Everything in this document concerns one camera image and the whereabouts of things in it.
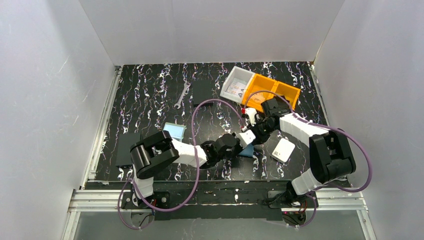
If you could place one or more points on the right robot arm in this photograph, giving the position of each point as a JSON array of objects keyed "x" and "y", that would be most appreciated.
[{"x": 330, "y": 154}]

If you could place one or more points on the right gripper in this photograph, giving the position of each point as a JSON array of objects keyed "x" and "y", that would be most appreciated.
[{"x": 257, "y": 126}]

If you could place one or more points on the silver wrench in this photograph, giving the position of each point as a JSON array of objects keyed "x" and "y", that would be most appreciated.
[{"x": 177, "y": 105}]

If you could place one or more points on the black flat box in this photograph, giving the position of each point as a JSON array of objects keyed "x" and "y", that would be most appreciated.
[{"x": 201, "y": 91}]

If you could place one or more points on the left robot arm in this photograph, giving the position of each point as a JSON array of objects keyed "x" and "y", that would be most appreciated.
[{"x": 156, "y": 152}]

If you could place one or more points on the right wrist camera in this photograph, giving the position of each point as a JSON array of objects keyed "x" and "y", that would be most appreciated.
[{"x": 250, "y": 115}]

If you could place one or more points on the white storage bin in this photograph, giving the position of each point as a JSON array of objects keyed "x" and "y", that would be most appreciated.
[{"x": 236, "y": 84}]

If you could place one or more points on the blue leather card holder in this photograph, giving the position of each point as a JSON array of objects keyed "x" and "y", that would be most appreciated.
[{"x": 247, "y": 152}]

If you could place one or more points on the black flat plate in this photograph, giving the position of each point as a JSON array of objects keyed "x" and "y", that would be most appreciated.
[{"x": 124, "y": 143}]

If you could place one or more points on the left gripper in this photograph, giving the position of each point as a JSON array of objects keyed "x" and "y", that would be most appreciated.
[{"x": 240, "y": 145}]

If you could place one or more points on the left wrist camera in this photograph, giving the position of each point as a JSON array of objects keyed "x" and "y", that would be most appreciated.
[{"x": 245, "y": 138}]

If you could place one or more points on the yellow bin right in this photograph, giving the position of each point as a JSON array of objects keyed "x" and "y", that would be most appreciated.
[{"x": 290, "y": 93}]

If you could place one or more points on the white square box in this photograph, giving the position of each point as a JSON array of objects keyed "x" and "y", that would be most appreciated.
[{"x": 283, "y": 150}]

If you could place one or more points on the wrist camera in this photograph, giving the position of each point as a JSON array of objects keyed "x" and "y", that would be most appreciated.
[
  {"x": 245, "y": 138},
  {"x": 250, "y": 115}
]

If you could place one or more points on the aluminium frame rail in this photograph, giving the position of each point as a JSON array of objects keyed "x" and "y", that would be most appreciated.
[{"x": 90, "y": 170}]

